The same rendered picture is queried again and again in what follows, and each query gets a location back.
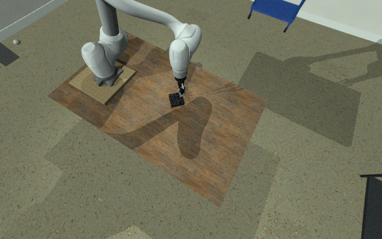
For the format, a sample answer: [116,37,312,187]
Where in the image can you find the black knob box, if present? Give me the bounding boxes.
[169,93,185,107]

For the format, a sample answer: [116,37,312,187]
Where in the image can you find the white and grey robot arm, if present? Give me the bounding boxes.
[82,0,202,87]

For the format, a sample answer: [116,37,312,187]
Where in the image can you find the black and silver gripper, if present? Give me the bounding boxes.
[175,77,187,97]

